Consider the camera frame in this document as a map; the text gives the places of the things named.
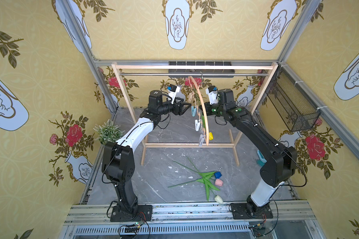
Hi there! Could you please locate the pink artificial tulip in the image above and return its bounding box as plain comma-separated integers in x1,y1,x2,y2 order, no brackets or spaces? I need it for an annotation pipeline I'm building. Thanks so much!
169,178,223,191

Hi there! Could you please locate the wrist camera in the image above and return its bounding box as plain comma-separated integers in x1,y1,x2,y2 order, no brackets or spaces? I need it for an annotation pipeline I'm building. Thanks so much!
168,84,181,104
206,85,218,105

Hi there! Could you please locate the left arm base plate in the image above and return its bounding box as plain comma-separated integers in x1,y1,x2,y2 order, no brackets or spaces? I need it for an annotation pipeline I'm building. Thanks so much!
110,205,153,222

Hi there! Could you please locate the black wire mesh basket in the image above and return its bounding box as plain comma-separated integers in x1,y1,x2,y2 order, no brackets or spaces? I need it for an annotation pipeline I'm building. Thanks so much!
266,67,321,131

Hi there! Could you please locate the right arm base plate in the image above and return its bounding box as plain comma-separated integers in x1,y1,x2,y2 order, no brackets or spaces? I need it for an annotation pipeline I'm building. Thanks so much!
229,203,274,220

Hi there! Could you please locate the yellow artificial tulip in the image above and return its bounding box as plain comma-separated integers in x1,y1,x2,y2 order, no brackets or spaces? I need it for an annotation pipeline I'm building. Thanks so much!
201,116,213,140

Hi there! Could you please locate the aluminium rail base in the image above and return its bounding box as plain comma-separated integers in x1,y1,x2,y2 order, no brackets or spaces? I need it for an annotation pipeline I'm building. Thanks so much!
60,200,325,239

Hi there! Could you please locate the small circuit board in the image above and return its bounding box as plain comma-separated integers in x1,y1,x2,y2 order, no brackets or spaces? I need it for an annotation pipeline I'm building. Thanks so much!
124,226,140,234

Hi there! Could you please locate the potted green plant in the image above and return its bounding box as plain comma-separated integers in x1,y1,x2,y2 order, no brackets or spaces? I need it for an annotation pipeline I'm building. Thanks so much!
94,119,124,145

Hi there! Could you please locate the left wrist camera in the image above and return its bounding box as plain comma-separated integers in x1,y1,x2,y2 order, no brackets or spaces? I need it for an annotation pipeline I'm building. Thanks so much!
168,84,181,104

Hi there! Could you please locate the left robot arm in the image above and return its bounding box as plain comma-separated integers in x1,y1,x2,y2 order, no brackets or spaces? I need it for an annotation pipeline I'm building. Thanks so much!
101,90,191,216

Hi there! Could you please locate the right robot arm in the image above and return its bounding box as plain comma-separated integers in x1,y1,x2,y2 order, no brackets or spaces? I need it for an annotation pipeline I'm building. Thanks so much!
204,86,297,217

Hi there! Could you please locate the blue artificial tulip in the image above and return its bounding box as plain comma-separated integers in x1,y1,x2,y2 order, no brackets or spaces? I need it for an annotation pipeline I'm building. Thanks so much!
174,161,222,179

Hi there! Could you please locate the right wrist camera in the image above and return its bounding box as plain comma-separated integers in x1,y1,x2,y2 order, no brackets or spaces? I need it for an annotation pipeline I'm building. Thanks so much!
206,85,218,105

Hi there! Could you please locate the wooden arched clip hanger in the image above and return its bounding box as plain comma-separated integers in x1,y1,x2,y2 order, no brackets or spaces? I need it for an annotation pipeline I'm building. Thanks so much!
187,76,210,147

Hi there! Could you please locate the wooden clothes rack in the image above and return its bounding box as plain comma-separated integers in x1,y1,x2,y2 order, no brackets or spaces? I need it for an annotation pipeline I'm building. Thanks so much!
111,61,278,166

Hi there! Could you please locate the white artificial tulip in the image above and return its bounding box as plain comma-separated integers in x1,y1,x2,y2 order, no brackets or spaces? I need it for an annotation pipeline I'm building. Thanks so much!
187,158,224,204

